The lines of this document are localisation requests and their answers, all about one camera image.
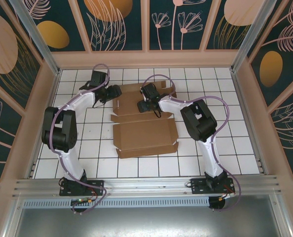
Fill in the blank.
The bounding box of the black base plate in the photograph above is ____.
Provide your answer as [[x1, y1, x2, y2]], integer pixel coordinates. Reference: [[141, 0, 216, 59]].
[[59, 179, 105, 197], [190, 178, 236, 196]]

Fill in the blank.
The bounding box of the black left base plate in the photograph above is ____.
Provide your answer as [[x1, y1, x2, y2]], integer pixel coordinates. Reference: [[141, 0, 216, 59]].
[[59, 179, 105, 197]]

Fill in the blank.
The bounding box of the slotted grey cable duct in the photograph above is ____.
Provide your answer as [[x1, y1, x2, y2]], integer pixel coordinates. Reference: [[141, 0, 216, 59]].
[[23, 197, 210, 208]]

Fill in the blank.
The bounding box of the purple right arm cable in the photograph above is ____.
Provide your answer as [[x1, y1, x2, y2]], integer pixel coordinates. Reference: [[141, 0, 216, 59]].
[[145, 74, 242, 213]]

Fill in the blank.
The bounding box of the small green circuit board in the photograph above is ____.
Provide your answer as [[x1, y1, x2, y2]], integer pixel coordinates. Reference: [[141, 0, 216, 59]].
[[71, 197, 93, 206]]

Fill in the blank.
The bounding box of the aluminium frame post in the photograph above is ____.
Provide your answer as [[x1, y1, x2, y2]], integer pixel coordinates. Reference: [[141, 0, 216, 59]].
[[8, 0, 61, 76], [230, 0, 275, 72]]

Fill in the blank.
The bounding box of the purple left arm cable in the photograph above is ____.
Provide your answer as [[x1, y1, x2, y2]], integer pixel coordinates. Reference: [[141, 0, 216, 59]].
[[49, 63, 111, 215]]

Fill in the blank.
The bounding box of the brown cardboard box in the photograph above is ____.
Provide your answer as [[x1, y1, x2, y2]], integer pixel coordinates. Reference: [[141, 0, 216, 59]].
[[110, 80, 180, 159]]

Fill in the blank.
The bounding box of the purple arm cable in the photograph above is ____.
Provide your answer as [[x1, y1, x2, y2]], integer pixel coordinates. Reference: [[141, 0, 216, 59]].
[[145, 74, 242, 213], [49, 63, 111, 215]]

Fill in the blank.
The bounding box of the galvanised metal sheet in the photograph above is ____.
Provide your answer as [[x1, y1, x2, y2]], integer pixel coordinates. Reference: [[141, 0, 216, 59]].
[[3, 194, 293, 237]]

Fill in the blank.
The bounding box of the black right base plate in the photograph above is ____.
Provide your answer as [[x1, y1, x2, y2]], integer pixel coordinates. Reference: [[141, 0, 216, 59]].
[[190, 178, 236, 196]]

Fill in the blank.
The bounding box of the aluminium mounting rail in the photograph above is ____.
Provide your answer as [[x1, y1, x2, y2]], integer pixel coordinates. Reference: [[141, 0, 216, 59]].
[[12, 174, 283, 198]]

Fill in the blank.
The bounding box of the aluminium side rail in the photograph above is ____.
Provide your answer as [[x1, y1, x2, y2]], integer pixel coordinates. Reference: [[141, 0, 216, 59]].
[[231, 70, 269, 175]]

